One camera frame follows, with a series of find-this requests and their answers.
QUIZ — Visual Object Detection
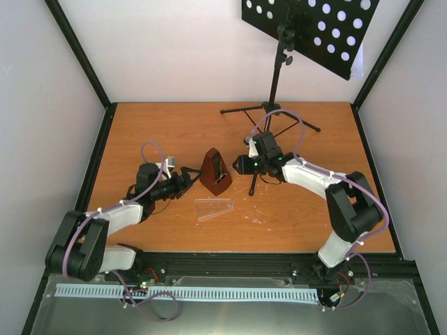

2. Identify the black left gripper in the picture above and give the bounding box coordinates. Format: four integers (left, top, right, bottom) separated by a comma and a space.
151, 166, 203, 200

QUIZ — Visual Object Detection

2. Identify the brown wooden metronome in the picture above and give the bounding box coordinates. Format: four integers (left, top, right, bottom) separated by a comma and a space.
200, 147, 233, 196

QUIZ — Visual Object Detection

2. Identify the clear plastic metronome cover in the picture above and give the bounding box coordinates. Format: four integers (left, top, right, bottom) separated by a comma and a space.
194, 198, 234, 222

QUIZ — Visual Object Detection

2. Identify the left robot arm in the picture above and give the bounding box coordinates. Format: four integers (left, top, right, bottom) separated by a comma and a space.
45, 158, 202, 281

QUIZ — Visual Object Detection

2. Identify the white sheet music paper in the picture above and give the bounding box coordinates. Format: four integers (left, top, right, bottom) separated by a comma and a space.
351, 43, 365, 80

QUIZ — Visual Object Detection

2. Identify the black music stand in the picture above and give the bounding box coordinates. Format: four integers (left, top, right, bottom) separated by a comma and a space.
219, 0, 381, 197

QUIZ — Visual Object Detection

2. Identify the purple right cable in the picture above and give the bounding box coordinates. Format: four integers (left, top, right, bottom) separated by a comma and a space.
250, 109, 390, 311

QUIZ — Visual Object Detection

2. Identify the light blue cable duct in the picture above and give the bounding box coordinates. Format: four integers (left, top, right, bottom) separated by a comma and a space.
54, 283, 318, 304

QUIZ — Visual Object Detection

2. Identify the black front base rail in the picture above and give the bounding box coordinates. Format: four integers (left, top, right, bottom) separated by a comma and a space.
120, 251, 421, 288

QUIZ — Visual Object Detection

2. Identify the black frame post left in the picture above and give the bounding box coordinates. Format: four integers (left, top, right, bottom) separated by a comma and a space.
43, 0, 113, 105

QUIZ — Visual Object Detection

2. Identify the black frame post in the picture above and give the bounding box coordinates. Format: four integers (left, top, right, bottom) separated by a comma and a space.
43, 0, 113, 105
351, 0, 425, 107

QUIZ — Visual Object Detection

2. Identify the black frame post right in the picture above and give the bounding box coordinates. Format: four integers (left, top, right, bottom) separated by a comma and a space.
351, 0, 425, 107

